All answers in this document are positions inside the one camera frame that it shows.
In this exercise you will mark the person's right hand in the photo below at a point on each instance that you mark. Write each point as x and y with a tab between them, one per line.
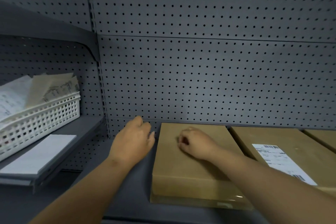
200	145

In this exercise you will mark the person's left hand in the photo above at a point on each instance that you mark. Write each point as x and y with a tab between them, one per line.
131	142

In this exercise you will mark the brown cardboard box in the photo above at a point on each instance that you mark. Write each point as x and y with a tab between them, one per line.
183	179
323	137
246	137

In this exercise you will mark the white barcode label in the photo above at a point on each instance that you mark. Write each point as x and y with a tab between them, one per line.
278	160

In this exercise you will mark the person's left forearm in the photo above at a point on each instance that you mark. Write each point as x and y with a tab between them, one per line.
84	195

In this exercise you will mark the person's right forearm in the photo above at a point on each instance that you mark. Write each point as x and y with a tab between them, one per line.
275	192

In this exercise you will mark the grey pegboard back panel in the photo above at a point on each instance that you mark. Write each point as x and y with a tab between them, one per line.
210	74

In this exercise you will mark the blank white paper pad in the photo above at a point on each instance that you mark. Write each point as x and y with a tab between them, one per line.
39	153

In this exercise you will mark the white plastic lattice basket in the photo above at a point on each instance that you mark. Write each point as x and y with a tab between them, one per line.
39	124

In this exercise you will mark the beige backing paper sheets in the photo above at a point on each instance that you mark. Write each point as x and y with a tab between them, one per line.
42	87

